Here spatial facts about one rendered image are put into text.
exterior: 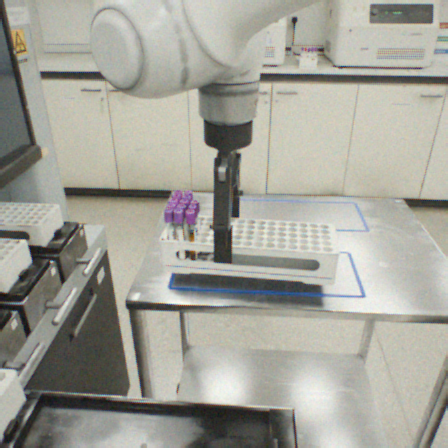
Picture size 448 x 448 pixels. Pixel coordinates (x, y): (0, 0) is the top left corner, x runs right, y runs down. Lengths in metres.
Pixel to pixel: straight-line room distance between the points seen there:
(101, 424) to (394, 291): 0.52
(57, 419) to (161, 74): 0.44
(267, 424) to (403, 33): 2.40
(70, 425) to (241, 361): 0.82
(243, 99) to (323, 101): 2.09
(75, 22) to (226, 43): 3.07
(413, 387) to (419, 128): 1.64
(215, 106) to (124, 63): 0.21
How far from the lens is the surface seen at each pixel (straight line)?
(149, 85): 0.42
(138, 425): 0.58
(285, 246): 0.68
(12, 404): 0.60
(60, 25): 3.52
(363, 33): 2.66
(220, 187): 0.60
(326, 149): 2.76
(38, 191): 1.03
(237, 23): 0.42
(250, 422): 0.57
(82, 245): 1.01
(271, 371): 1.32
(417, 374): 1.84
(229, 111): 0.59
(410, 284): 0.82
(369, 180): 2.89
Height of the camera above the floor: 1.27
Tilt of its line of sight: 30 degrees down
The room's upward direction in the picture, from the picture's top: straight up
